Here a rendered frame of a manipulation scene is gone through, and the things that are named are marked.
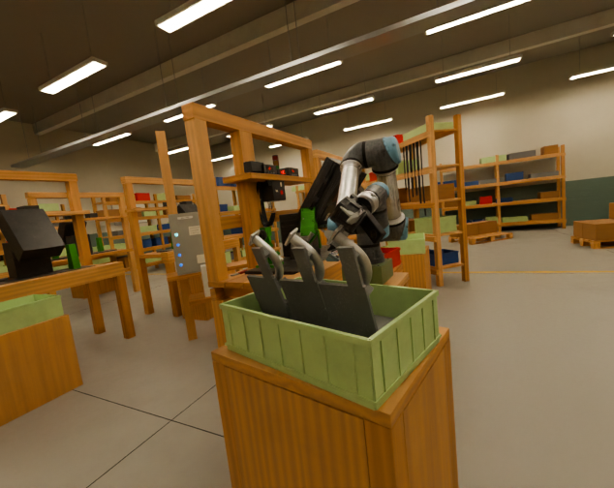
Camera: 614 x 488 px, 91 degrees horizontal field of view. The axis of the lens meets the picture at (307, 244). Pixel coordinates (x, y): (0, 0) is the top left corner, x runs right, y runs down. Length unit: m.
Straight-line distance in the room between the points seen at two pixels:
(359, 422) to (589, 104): 11.10
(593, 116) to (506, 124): 1.92
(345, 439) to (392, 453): 0.13
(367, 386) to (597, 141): 10.96
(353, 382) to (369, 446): 0.16
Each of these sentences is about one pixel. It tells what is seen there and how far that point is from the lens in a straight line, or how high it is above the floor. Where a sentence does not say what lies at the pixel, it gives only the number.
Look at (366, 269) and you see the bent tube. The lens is 0.82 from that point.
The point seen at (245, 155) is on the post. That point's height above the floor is 1.68.
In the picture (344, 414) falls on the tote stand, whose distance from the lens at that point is 0.86.
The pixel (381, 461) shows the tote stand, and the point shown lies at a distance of 0.88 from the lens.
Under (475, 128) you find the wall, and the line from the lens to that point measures 11.06.
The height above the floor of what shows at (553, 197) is 0.87.
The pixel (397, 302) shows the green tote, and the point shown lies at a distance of 1.11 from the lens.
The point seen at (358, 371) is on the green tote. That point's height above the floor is 0.88.
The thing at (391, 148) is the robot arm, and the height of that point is 1.46.
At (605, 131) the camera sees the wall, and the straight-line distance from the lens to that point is 11.51.
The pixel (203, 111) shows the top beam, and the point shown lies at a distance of 2.06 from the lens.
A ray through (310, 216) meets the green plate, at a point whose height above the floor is 1.21.
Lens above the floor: 1.26
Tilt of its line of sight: 6 degrees down
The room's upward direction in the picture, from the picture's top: 6 degrees counter-clockwise
